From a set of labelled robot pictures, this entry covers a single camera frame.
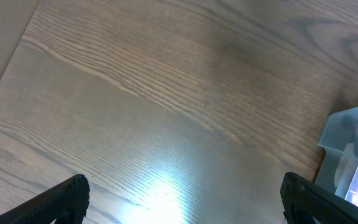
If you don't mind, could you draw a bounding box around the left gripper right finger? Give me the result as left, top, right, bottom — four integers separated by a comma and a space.
280, 172, 358, 224

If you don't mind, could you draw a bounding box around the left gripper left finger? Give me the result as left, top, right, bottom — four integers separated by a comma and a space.
0, 174, 90, 224

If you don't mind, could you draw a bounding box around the clear plastic storage bin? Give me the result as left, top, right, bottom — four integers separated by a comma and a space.
314, 107, 358, 205

